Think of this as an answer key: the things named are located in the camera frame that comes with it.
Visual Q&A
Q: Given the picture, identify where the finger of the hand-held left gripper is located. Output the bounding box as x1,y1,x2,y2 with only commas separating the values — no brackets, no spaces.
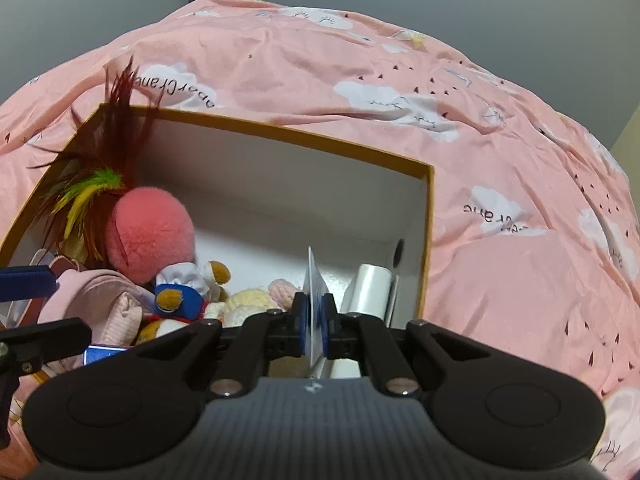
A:
0,265,60,304
0,316,94,450

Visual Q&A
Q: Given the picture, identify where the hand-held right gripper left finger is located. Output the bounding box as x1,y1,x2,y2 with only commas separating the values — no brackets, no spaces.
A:
132,291,308,397

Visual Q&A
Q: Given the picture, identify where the red green feather toy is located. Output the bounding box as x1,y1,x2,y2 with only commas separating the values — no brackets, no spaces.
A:
27,55,166,271

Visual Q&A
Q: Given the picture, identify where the cream crochet bunny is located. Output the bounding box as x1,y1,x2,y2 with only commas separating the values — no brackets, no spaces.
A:
205,279,296,328

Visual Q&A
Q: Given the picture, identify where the white card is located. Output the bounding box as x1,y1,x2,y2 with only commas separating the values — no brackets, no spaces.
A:
302,246,331,367

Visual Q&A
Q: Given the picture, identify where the pink fluffy ball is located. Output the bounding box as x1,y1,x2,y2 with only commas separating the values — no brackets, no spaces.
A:
105,186,196,283

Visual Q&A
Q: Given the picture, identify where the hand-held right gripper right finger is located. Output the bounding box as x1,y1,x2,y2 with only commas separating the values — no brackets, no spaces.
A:
321,291,503,397

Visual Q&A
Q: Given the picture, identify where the orange cardboard box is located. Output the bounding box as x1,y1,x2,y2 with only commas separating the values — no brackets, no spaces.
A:
0,103,435,381

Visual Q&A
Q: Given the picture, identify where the pink printed blanket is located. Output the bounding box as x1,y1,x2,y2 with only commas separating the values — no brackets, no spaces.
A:
0,0,640,480

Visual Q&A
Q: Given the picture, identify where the white plastic bottle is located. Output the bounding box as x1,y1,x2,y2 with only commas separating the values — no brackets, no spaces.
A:
332,262,399,380

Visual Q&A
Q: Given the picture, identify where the sailor plush dog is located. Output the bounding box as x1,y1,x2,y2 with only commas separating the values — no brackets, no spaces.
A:
132,260,232,346

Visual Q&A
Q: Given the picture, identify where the blue card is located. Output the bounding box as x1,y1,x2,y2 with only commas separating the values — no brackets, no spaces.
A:
83,344,127,367

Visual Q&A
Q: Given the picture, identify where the pink cap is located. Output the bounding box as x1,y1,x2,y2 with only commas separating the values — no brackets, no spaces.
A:
35,255,156,361

